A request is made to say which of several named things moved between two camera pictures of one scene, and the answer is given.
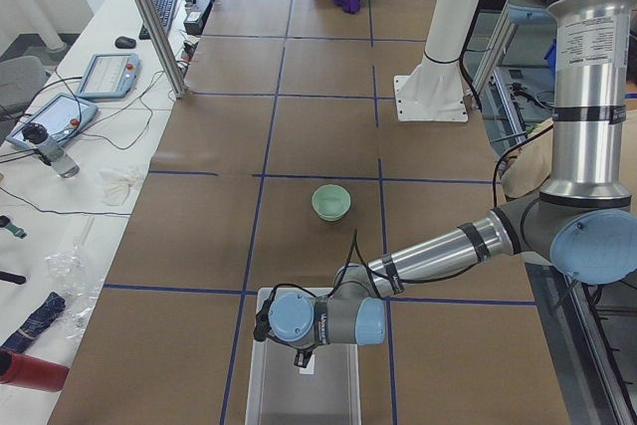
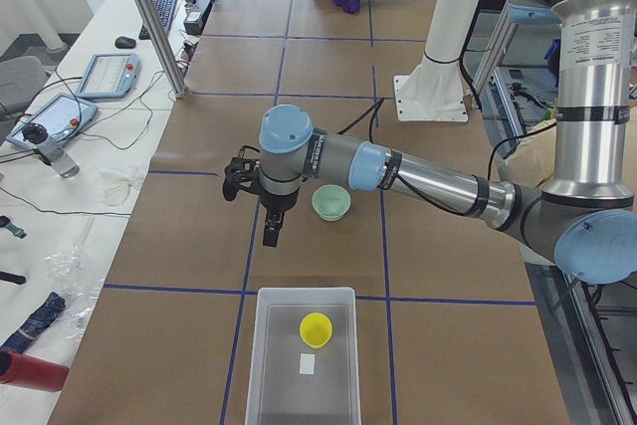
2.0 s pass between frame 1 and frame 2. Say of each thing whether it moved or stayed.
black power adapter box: stayed
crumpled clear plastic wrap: stayed
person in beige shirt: stayed
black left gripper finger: moved
